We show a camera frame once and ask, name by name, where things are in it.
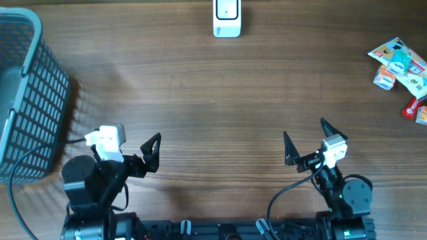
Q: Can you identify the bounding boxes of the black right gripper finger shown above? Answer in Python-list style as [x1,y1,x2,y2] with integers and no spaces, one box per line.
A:
[283,131,300,165]
[320,117,348,140]

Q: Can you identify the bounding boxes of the small orange box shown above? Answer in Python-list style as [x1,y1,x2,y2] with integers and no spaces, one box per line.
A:
[373,65,396,90]
[415,106,427,125]

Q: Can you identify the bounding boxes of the red chocolate wafer bar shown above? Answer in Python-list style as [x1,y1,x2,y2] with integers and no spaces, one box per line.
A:
[401,97,424,119]

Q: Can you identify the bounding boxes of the small teal box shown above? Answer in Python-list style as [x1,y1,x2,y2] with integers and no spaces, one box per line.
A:
[386,50,412,76]

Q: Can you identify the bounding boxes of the blue yellow snack bag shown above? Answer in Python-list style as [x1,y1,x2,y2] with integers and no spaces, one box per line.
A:
[366,37,426,99]

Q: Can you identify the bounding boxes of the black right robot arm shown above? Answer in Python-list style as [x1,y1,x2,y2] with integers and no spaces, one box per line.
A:
[280,118,376,240]

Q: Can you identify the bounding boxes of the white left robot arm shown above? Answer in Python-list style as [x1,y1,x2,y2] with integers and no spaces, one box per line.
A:
[61,133,161,240]

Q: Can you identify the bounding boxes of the white barcode scanner box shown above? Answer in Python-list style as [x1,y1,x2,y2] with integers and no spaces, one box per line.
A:
[213,0,242,38]

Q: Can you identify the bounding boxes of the grey plastic shopping basket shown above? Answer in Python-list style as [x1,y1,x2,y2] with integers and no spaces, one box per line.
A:
[1,7,71,183]

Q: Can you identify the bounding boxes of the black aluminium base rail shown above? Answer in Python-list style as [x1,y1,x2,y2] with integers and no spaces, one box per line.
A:
[142,218,377,240]

